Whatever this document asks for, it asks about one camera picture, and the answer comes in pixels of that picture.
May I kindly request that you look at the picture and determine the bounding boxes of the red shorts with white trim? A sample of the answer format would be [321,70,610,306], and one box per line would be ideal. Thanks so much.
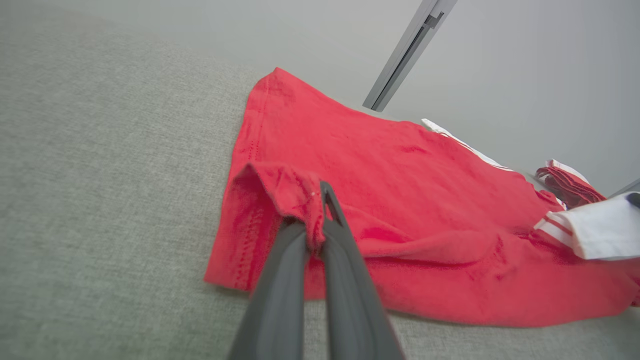
[203,67,640,328]

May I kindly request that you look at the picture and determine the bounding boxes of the red white basketball jersey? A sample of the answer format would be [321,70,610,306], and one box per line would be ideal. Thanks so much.
[533,159,640,262]

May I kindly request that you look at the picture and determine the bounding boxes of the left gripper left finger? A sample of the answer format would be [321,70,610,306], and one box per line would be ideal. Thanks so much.
[226,219,310,360]

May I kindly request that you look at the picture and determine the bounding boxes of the grey fabric sofa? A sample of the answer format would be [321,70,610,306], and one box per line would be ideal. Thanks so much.
[0,5,640,360]

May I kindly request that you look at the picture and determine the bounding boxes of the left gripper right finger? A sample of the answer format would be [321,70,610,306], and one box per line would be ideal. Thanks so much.
[319,180,407,360]

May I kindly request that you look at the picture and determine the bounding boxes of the grey metal partition post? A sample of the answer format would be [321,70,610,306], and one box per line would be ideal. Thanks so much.
[362,0,459,113]

